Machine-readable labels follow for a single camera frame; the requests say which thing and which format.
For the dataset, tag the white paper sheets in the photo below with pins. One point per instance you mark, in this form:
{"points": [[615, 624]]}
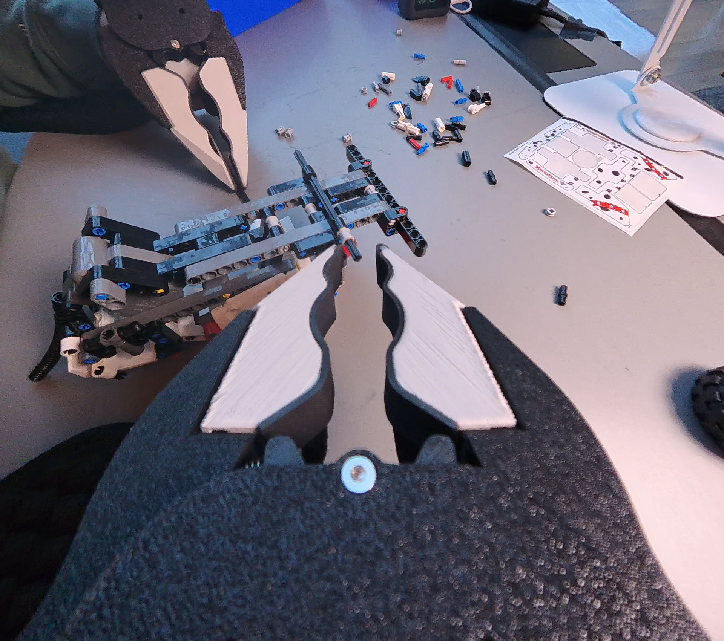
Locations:
{"points": [[611, 19]]}

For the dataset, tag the small black pin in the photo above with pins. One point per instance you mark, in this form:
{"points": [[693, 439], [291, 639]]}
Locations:
{"points": [[561, 295]]}

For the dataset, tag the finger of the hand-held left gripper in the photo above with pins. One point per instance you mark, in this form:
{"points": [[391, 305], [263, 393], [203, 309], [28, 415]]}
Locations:
{"points": [[232, 104], [181, 104]]}

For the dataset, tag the grey desk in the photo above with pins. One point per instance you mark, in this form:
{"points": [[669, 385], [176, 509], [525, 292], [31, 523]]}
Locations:
{"points": [[566, 370]]}

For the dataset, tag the black toy tire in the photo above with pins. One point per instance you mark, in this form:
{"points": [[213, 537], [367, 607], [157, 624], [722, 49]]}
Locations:
{"points": [[710, 409]]}

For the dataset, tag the black power adapter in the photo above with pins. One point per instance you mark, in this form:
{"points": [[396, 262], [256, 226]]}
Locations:
{"points": [[509, 2]]}

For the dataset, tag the toy vehicle chassis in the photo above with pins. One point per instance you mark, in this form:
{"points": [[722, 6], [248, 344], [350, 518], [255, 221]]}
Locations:
{"points": [[204, 245]]}

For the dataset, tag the pile of small building parts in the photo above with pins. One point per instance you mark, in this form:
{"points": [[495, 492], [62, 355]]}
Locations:
{"points": [[430, 104]]}

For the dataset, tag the person's left forearm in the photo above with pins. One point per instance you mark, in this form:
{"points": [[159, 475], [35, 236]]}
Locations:
{"points": [[45, 42]]}

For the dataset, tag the long black axle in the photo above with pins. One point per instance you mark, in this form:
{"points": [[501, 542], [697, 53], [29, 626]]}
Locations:
{"points": [[322, 200]]}

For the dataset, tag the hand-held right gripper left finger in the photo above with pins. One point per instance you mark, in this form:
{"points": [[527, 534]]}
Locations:
{"points": [[272, 370]]}

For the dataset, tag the black desk mat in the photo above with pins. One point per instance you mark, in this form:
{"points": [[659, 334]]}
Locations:
{"points": [[532, 48]]}

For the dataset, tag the white flat board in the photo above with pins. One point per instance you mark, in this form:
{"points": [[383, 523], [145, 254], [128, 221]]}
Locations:
{"points": [[588, 98]]}

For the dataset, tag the white sticker sheet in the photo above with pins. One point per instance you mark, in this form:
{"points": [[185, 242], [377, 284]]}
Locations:
{"points": [[594, 172]]}

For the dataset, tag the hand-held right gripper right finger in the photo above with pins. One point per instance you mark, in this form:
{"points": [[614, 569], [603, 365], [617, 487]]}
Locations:
{"points": [[453, 364]]}

